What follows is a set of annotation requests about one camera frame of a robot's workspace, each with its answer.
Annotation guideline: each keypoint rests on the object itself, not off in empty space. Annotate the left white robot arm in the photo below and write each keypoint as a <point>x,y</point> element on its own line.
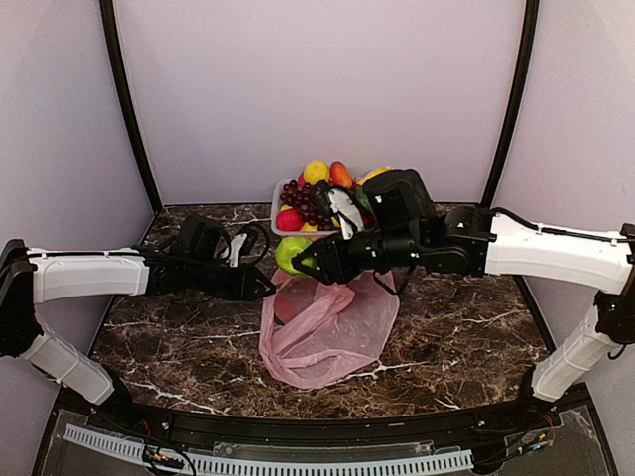
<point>38,285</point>

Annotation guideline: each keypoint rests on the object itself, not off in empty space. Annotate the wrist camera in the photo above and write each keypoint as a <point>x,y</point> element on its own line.
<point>336,201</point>
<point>248,247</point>

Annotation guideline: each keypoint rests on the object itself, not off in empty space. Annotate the pink plastic bag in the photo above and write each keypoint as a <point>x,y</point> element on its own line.
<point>336,331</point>

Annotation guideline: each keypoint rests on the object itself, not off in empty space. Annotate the light green bag fruit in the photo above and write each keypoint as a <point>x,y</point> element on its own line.
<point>287,250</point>

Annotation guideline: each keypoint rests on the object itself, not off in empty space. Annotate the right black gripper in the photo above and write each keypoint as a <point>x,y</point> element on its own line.
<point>331,253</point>

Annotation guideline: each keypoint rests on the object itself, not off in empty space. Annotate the pink fruit front left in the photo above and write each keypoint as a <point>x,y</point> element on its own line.
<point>289,220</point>

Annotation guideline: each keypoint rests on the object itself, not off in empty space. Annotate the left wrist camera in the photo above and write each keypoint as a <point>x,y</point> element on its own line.
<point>248,247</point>

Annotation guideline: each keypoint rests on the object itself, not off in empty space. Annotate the black frame post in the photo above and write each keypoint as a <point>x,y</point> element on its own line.
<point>514,102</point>
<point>125,100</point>

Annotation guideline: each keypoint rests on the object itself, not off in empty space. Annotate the white plastic basket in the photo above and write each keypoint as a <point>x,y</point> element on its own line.
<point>276,206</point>

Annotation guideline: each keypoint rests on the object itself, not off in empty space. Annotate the black front rail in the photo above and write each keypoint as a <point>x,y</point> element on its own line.
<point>489,430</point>

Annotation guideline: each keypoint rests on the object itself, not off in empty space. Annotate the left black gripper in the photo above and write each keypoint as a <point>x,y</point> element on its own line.
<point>244,288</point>

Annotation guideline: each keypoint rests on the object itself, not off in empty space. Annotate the red orange mango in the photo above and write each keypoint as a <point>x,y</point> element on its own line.
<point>340,176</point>

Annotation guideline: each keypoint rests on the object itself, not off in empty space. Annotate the large yellow lemon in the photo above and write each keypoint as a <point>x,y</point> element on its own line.
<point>316,171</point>

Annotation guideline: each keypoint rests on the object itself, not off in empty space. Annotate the yellow banana bunch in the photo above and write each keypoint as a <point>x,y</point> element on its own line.
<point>374,173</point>

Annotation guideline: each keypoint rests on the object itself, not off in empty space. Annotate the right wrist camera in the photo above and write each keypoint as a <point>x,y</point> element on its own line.
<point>336,201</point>

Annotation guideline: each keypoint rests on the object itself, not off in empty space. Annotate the right black frame post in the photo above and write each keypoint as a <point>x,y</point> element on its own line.
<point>514,102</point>

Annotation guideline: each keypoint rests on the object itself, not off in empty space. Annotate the dark purple grape bunch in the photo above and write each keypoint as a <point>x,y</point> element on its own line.
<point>299,199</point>

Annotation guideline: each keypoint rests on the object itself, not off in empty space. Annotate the small yellow lemon front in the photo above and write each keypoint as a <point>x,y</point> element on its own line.
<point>307,228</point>

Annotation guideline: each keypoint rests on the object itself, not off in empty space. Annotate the left black frame post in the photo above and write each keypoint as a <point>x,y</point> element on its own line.
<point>125,100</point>

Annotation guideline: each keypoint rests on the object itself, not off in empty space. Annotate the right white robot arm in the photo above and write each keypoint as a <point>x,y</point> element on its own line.
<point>583,281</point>

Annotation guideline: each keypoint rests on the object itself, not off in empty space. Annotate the white cable duct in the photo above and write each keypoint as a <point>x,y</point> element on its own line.
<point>245,459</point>

